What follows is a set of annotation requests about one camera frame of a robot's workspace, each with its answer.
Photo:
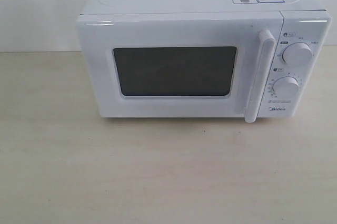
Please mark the lower white timer knob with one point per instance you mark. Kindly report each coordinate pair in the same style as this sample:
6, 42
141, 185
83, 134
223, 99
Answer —
286, 87

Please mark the white microwave door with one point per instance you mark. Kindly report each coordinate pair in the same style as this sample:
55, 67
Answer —
179, 65

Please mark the upper white power knob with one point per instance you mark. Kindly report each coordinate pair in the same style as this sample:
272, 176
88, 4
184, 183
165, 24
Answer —
297, 54

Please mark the white microwave oven body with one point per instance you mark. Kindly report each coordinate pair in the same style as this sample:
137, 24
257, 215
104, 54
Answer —
304, 21

